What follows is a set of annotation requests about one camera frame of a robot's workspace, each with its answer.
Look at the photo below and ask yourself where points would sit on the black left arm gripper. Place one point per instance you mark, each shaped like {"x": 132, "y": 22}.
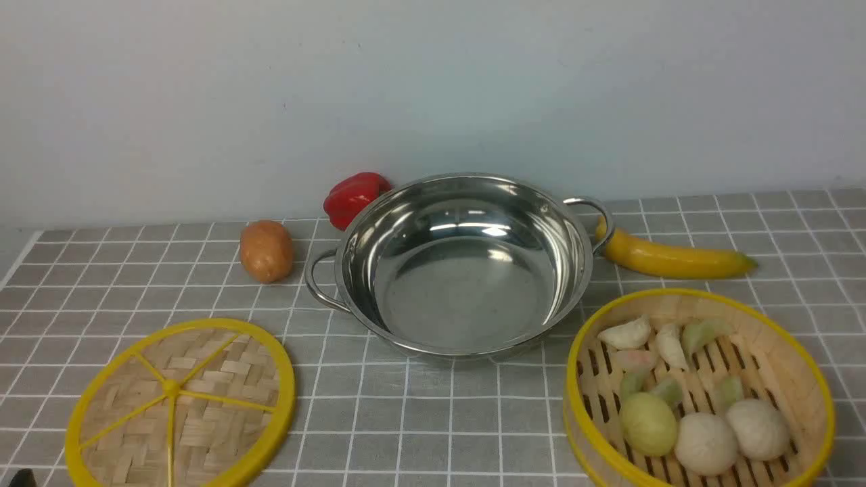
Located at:
{"x": 23, "y": 478}

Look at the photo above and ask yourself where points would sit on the yellow woven bamboo steamer lid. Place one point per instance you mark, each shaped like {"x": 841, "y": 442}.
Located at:
{"x": 204, "y": 403}

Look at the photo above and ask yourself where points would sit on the yellow-rimmed bamboo steamer basket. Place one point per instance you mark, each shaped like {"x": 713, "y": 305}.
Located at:
{"x": 769, "y": 362}

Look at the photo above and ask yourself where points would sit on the stainless steel pot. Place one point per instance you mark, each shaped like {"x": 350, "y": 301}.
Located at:
{"x": 463, "y": 266}

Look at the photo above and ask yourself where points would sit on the brown potato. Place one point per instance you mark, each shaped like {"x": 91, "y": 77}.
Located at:
{"x": 266, "y": 251}

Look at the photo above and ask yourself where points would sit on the red bell pepper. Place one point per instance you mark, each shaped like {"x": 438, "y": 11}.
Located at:
{"x": 349, "y": 197}

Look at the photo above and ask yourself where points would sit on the small green dumpling left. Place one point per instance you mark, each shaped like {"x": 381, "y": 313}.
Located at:
{"x": 632, "y": 383}

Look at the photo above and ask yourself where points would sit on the pink white dumpling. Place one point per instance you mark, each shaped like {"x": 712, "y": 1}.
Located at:
{"x": 637, "y": 360}

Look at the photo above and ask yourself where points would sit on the green round bun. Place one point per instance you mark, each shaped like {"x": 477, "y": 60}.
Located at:
{"x": 648, "y": 424}

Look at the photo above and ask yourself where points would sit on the yellow banana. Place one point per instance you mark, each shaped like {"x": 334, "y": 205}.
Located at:
{"x": 673, "y": 262}

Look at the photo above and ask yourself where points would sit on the green dumpling centre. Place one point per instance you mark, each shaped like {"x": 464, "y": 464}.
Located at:
{"x": 669, "y": 390}

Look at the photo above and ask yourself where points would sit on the white dumpling upright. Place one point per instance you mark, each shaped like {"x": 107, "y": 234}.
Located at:
{"x": 669, "y": 346}

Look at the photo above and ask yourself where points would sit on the white round bun centre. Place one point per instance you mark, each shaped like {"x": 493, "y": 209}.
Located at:
{"x": 706, "y": 445}

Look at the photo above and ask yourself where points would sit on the white round bun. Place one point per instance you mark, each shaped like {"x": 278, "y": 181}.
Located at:
{"x": 706, "y": 445}
{"x": 761, "y": 431}

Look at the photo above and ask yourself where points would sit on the green dumpling top right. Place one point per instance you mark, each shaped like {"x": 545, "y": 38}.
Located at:
{"x": 699, "y": 333}

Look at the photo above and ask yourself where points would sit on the white round bun right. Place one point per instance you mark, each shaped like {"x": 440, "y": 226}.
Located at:
{"x": 761, "y": 431}

